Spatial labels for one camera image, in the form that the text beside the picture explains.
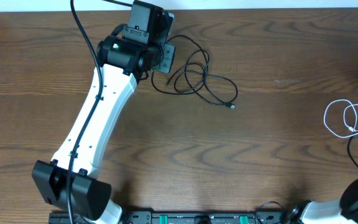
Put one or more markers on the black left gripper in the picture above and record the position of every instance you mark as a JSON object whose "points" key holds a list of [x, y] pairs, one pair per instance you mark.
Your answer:
{"points": [[168, 58]]}

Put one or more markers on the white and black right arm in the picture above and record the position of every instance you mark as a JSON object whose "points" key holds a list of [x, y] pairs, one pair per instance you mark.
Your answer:
{"points": [[341, 211]]}

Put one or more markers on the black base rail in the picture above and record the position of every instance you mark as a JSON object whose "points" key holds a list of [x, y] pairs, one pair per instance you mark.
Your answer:
{"points": [[143, 217]]}

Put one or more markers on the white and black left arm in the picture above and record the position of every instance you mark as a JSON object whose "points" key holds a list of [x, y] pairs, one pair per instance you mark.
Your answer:
{"points": [[123, 59]]}

